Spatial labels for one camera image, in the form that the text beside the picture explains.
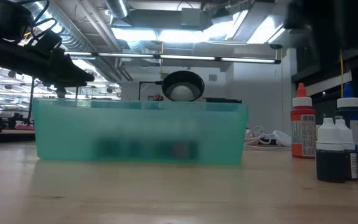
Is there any long ceiling light bar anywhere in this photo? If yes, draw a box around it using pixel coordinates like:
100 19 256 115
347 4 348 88
63 50 282 65

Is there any wooden background table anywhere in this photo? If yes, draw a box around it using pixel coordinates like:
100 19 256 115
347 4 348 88
0 128 36 144

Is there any red food coloring bottle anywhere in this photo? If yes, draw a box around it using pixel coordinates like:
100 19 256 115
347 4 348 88
290 82 317 159

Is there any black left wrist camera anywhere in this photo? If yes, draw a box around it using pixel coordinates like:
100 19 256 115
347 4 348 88
32 29 64 54

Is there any silver ventilation duct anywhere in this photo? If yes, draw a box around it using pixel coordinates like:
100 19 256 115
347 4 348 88
103 0 130 19

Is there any white lamp cable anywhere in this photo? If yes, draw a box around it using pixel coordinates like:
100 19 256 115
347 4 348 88
243 125 291 150

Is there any white round cable switch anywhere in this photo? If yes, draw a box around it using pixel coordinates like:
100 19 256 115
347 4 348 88
271 129 293 147

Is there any white round spot lamp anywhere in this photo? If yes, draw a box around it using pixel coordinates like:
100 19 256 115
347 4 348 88
161 70 205 103

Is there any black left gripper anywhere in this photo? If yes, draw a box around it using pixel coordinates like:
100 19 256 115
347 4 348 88
0 39 95 89

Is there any yellow hanging cord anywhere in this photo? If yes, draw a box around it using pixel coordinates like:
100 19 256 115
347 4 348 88
339 49 344 98

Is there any green translucent plastic bin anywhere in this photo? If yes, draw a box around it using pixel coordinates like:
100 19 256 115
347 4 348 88
31 98 250 166

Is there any black stand pole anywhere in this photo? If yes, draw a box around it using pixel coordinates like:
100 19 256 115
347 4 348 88
26 77 36 127

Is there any blue food coloring bottle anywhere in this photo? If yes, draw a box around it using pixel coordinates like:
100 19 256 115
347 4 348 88
334 82 358 146

